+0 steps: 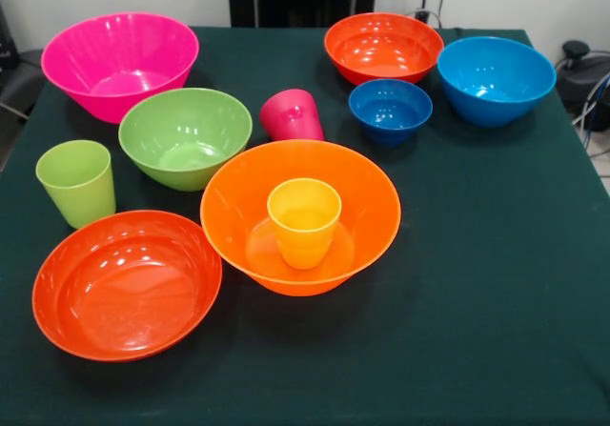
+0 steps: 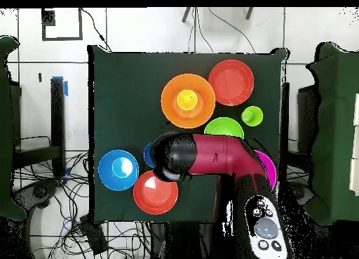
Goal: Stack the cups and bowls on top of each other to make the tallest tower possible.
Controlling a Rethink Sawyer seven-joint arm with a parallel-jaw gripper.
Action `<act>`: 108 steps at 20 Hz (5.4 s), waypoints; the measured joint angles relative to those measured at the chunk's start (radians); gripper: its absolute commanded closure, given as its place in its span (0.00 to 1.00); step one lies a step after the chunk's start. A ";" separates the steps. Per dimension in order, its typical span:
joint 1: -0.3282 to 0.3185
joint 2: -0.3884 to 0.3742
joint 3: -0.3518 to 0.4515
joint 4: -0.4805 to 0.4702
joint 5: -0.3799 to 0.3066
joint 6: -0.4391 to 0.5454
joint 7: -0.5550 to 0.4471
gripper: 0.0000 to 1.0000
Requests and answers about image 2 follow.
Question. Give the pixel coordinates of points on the large orange bowl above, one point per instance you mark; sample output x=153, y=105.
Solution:
x=171, y=107

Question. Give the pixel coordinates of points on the yellow cup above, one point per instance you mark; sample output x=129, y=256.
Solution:
x=187, y=99

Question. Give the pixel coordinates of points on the red-orange bowl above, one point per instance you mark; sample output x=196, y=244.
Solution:
x=155, y=192
x=231, y=82

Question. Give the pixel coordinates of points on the large pink bowl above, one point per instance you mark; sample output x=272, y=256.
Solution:
x=269, y=166

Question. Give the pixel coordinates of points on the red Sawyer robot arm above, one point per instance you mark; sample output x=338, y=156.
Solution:
x=224, y=155

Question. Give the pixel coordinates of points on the white box stack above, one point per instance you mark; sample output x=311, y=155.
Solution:
x=355, y=172

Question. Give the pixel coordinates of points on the small dark blue bowl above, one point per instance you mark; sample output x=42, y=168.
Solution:
x=147, y=156

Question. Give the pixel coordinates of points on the green bowl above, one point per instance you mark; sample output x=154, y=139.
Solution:
x=224, y=127

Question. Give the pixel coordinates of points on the light blue bowl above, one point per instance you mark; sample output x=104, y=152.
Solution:
x=118, y=170

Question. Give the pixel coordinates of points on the dark green table cloth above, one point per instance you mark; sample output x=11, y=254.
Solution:
x=117, y=101

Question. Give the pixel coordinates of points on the light green cup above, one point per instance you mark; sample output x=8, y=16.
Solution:
x=252, y=115

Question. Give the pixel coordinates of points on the black metal stand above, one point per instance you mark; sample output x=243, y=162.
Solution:
x=57, y=124

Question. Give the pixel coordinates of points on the grey tripod leg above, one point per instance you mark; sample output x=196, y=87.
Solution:
x=249, y=13
x=186, y=15

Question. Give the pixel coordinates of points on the blue tape strip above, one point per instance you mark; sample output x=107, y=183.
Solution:
x=66, y=88

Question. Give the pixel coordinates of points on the black power brick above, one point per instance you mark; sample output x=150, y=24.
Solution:
x=94, y=236

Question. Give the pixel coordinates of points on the green clothed side table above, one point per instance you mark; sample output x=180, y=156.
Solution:
x=333, y=129
x=5, y=129

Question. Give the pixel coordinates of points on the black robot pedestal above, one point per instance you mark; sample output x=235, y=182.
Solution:
x=179, y=242

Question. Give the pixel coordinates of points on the black pedestal foot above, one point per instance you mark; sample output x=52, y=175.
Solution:
x=304, y=193
x=39, y=191

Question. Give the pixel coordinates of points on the black square floor frame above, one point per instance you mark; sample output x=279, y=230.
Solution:
x=80, y=23

